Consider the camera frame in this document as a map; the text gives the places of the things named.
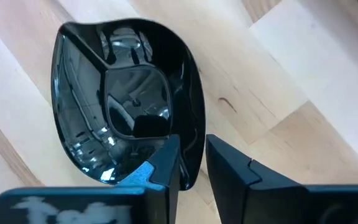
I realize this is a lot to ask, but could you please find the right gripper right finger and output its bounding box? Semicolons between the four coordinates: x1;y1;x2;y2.
205;133;358;224

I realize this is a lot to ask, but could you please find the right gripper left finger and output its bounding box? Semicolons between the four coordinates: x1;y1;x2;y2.
0;134;181;224

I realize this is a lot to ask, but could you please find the eye-shaped glossy black plate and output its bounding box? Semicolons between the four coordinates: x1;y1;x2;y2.
50;17;206;191

